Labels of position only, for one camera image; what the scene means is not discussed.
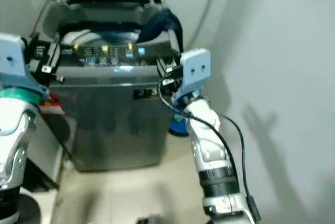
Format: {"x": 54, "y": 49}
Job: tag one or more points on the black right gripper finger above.
{"x": 168, "y": 82}
{"x": 163, "y": 69}

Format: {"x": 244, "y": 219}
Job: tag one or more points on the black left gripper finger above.
{"x": 52, "y": 54}
{"x": 57, "y": 73}

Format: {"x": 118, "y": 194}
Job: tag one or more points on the dark blue garment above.
{"x": 161, "y": 25}

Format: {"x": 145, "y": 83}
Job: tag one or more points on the red label sticker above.
{"x": 51, "y": 104}

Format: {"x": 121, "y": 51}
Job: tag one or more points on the blue plastic basin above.
{"x": 178, "y": 125}

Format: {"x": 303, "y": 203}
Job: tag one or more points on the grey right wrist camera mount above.
{"x": 194, "y": 72}

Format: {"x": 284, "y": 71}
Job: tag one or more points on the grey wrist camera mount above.
{"x": 194, "y": 72}
{"x": 11, "y": 62}

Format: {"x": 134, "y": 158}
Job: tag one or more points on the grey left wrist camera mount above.
{"x": 11, "y": 62}

